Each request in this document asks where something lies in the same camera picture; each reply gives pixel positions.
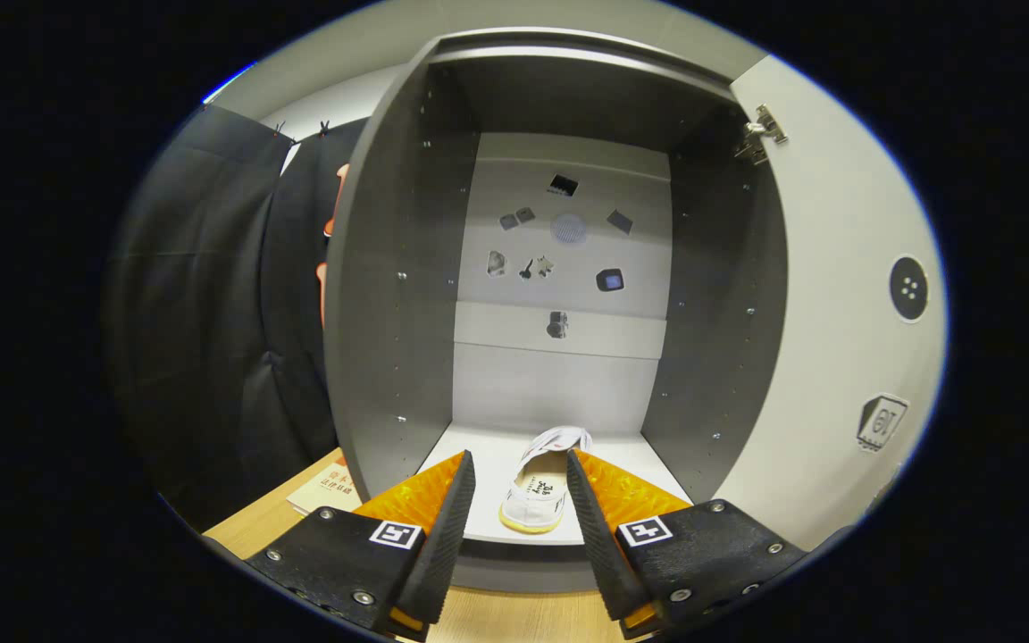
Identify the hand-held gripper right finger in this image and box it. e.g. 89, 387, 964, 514
565, 448, 808, 639

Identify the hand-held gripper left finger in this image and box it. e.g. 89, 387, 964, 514
245, 449, 477, 642

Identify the small white shoe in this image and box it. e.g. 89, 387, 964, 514
498, 426, 594, 535

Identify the dark grey shoe cabinet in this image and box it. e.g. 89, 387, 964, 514
322, 27, 791, 595

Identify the white cabinet shelf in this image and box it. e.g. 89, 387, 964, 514
416, 424, 694, 547

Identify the metal door hinge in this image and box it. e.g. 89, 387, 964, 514
733, 104, 789, 166

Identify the beige cover book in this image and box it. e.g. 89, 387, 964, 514
287, 451, 364, 517

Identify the black backdrop cloth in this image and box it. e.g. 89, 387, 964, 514
104, 103, 372, 532

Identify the long ceiling light strip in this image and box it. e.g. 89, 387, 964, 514
204, 63, 256, 103

